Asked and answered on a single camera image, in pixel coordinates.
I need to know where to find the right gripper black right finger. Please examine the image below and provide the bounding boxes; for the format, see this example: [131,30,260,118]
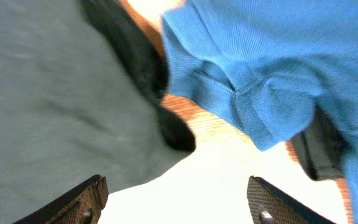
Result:
[247,176,334,224]

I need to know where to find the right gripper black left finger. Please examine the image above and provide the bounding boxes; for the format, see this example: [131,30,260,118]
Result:
[14,175,109,224]

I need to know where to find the dark green shorts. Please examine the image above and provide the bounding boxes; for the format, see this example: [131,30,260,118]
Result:
[0,1,196,223]

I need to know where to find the black garment under blue shirt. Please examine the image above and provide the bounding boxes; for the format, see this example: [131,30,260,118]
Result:
[291,106,348,181]

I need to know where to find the blue polo shirt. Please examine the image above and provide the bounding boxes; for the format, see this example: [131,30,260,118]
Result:
[162,0,358,223]

